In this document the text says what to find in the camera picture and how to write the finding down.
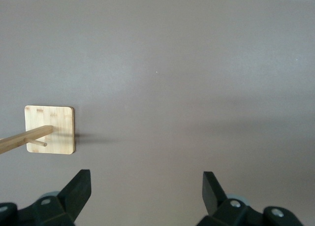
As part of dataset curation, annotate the wooden mug tree stand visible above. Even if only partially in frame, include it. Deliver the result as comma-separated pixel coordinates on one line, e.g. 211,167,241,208
0,104,75,156

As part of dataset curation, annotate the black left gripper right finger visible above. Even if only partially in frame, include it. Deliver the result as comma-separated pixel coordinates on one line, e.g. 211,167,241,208
196,171,266,226

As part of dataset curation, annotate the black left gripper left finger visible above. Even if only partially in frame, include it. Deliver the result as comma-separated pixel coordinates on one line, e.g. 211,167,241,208
17,169,93,226

